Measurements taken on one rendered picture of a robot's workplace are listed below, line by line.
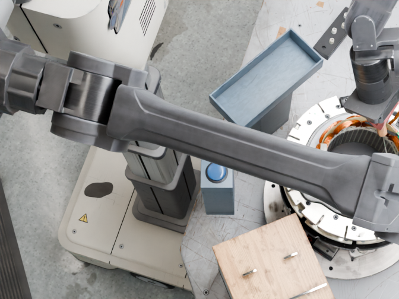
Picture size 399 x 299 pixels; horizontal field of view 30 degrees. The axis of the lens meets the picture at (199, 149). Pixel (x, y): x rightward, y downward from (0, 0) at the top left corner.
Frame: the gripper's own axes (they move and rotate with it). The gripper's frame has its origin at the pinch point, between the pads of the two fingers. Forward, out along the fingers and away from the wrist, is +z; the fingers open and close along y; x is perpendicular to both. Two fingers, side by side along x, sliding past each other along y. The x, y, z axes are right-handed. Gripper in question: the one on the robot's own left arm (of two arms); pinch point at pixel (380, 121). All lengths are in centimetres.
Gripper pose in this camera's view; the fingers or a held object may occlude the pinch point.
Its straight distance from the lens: 135.9
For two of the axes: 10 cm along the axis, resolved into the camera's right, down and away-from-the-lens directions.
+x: -7.5, -3.8, 5.4
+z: 3.0, 5.4, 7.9
